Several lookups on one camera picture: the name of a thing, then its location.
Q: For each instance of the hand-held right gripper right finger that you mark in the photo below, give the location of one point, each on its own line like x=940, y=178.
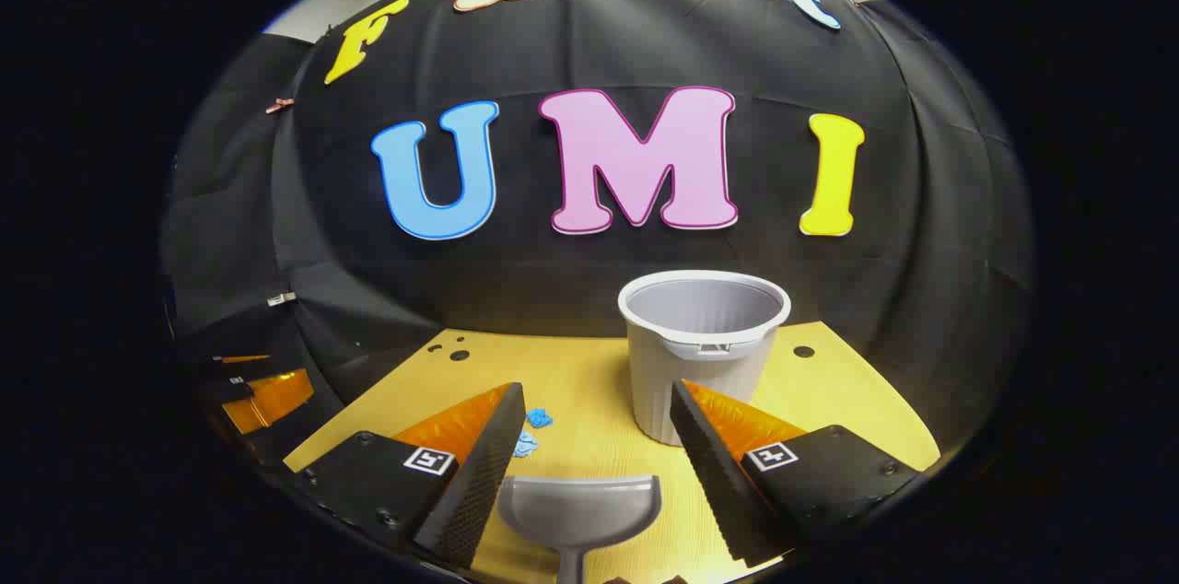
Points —
x=714, y=483

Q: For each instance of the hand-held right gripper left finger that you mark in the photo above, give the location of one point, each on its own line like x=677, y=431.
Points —
x=484, y=473

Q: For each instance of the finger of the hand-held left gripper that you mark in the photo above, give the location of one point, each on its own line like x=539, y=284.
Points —
x=239, y=359
x=272, y=400

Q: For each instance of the blue paper scrap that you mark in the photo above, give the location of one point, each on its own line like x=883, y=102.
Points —
x=525, y=446
x=539, y=419

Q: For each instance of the grey plastic dustpan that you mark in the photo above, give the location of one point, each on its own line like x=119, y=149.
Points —
x=576, y=506

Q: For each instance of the grey ribbed garbage bin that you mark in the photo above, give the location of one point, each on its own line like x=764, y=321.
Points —
x=695, y=372

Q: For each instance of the wooden desktop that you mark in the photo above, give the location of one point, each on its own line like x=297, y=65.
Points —
x=589, y=381

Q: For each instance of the white clip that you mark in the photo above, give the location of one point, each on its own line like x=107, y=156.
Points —
x=282, y=298

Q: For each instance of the copper clip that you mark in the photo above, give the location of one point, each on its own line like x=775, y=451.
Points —
x=279, y=105

